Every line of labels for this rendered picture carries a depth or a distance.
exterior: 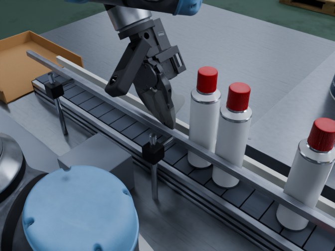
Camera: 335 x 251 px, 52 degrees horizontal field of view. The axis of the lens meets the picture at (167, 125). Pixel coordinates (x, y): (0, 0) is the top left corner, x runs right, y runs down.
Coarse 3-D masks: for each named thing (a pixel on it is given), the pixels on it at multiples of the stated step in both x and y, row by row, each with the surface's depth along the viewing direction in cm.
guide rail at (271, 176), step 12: (60, 60) 94; (84, 72) 88; (96, 84) 87; (120, 96) 82; (132, 96) 80; (144, 108) 78; (252, 168) 63; (264, 168) 62; (276, 180) 60; (324, 204) 56
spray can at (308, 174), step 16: (320, 128) 44; (304, 144) 47; (320, 144) 45; (304, 160) 47; (320, 160) 45; (288, 176) 52; (304, 176) 48; (320, 176) 47; (288, 192) 52; (304, 192) 49; (320, 192) 50; (288, 224) 55; (304, 224) 54
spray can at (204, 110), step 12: (204, 72) 55; (216, 72) 55; (204, 84) 55; (216, 84) 56; (192, 96) 57; (204, 96) 56; (216, 96) 57; (192, 108) 59; (204, 108) 57; (216, 108) 58; (192, 120) 60; (204, 120) 58; (216, 120) 60; (192, 132) 62; (204, 132) 60; (204, 144) 62; (192, 156) 65; (204, 168) 66
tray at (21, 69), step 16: (32, 32) 118; (0, 48) 115; (16, 48) 117; (32, 48) 117; (48, 48) 116; (64, 48) 109; (0, 64) 108; (16, 64) 108; (32, 64) 108; (80, 64) 106; (0, 80) 101; (16, 80) 101; (0, 96) 92; (16, 96) 94
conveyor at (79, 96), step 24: (48, 72) 95; (72, 96) 86; (96, 96) 86; (120, 120) 78; (144, 144) 72; (192, 168) 66; (216, 192) 62; (240, 192) 62; (264, 216) 58; (288, 240) 55; (312, 240) 54
